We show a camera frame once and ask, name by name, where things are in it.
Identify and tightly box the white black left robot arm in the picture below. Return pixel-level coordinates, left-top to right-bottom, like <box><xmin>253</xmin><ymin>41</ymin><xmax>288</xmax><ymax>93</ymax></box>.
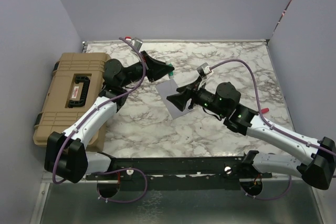
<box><xmin>45</xmin><ymin>51</ymin><xmax>174</xmax><ymax>184</ymax></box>

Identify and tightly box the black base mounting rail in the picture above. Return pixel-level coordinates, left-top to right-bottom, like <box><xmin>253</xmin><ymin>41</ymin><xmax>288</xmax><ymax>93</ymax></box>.
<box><xmin>86</xmin><ymin>151</ymin><xmax>272</xmax><ymax>194</ymax></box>

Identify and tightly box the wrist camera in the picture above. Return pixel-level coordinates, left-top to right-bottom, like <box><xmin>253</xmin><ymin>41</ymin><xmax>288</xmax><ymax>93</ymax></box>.
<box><xmin>125</xmin><ymin>36</ymin><xmax>143</xmax><ymax>50</ymax></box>
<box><xmin>196</xmin><ymin>63</ymin><xmax>213</xmax><ymax>88</ymax></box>

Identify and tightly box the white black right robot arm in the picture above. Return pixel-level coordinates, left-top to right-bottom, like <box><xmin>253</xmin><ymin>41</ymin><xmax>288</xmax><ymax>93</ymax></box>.
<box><xmin>167</xmin><ymin>81</ymin><xmax>335</xmax><ymax>190</ymax></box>

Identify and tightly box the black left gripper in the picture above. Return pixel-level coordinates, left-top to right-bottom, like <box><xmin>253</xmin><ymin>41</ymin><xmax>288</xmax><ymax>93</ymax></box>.
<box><xmin>120</xmin><ymin>50</ymin><xmax>174</xmax><ymax>88</ymax></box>

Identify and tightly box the green white glue stick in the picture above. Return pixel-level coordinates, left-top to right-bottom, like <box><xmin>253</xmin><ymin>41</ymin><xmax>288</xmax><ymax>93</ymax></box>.
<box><xmin>165</xmin><ymin>60</ymin><xmax>174</xmax><ymax>79</ymax></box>

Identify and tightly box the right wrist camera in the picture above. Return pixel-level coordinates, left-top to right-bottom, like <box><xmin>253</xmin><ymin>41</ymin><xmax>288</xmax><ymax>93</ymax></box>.
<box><xmin>196</xmin><ymin>63</ymin><xmax>213</xmax><ymax>88</ymax></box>

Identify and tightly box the tan plastic tool case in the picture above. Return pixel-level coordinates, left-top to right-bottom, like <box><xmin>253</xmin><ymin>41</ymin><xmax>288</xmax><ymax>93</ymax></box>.
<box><xmin>33</xmin><ymin>52</ymin><xmax>110</xmax><ymax>147</ymax></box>

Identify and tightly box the grey paper envelope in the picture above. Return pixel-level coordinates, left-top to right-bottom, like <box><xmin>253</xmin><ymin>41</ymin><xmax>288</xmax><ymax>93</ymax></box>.
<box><xmin>156</xmin><ymin>78</ymin><xmax>195</xmax><ymax>120</ymax></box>

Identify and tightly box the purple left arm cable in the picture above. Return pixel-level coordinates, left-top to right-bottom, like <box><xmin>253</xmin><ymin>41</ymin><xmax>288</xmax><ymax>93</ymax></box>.
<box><xmin>52</xmin><ymin>36</ymin><xmax>147</xmax><ymax>185</ymax></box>

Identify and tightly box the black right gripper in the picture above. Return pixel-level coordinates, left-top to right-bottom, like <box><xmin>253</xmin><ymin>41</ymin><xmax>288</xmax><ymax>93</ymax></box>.
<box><xmin>167</xmin><ymin>76</ymin><xmax>227</xmax><ymax>117</ymax></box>

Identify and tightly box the red handled screwdriver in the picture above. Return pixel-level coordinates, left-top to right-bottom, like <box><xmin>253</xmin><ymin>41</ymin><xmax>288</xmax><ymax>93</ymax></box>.
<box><xmin>261</xmin><ymin>108</ymin><xmax>269</xmax><ymax>114</ymax></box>

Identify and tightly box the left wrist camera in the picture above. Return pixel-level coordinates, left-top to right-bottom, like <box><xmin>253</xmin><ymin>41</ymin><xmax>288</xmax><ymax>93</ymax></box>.
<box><xmin>125</xmin><ymin>36</ymin><xmax>143</xmax><ymax>50</ymax></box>

